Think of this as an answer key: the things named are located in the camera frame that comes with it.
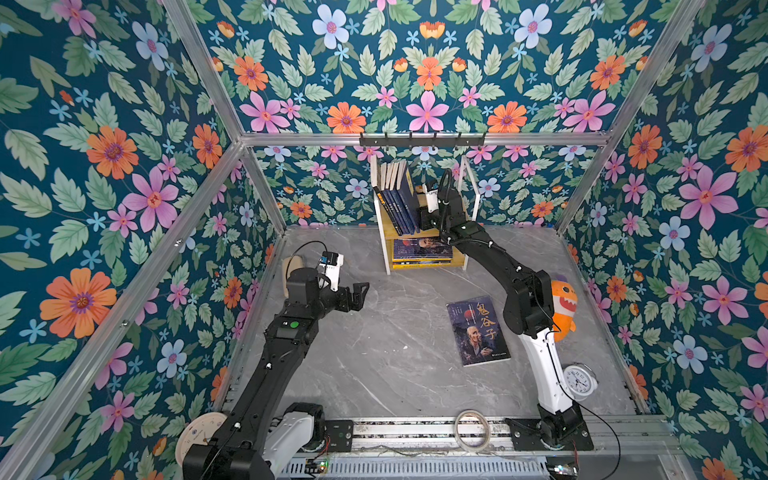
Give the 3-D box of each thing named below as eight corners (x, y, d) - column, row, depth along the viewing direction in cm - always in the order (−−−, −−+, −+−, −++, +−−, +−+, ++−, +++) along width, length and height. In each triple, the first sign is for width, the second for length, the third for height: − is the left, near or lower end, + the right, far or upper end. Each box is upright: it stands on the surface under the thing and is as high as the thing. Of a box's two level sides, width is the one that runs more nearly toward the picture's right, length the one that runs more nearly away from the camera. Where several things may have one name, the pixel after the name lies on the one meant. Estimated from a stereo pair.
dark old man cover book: (462, 367, 87) (463, 364, 85) (446, 304, 100) (447, 300, 98) (511, 360, 88) (513, 357, 86) (489, 299, 102) (490, 295, 100)
